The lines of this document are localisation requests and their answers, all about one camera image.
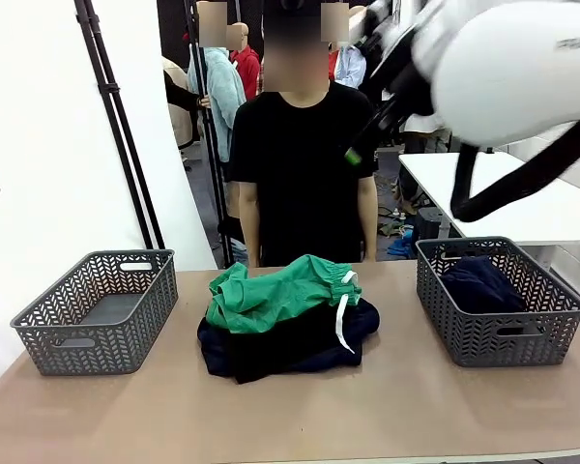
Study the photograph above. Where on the person's right forearm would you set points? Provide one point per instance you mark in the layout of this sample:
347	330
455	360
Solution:
249	217

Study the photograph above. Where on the white table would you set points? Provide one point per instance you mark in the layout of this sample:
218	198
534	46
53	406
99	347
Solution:
560	212

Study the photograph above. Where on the blue cloth on floor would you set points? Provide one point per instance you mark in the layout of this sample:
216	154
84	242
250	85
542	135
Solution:
401	246

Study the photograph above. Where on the large navy garment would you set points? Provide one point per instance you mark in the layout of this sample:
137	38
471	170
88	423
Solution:
210	343

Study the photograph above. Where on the grey plastic woven basket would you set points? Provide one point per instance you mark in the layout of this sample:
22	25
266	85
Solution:
502	338
101	348

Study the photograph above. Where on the black single pole stand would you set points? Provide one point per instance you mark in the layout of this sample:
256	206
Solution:
212	159

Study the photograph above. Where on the small navy garment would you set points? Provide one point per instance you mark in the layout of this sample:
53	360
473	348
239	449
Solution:
483	285

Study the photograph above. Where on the mannequin in teal fleece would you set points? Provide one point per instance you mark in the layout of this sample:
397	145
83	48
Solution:
224	96

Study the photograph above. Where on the person in black t-shirt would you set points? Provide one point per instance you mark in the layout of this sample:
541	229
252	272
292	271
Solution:
299	169

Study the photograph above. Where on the black box under table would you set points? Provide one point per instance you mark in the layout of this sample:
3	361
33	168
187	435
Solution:
427	224

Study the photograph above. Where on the mannequin in blue shirt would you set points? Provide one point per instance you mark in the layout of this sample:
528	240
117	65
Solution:
350	67

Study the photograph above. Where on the person's left hand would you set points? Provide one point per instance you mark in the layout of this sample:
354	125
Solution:
371	255

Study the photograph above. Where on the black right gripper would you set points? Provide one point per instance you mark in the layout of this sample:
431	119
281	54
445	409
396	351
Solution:
408	82

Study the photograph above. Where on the black garment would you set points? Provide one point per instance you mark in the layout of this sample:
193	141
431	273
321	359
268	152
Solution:
280	348

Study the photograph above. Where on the black double pole stand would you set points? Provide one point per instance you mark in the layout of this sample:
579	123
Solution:
121	135

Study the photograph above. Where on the person's left forearm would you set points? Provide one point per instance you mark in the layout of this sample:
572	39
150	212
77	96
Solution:
368	212

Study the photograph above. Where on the mannequin in red shirt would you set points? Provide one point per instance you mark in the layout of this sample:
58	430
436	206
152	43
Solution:
249	67

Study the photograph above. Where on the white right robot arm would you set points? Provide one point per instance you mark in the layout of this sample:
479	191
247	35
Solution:
512	67

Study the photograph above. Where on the person's right hand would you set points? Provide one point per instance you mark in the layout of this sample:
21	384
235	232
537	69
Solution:
254	261

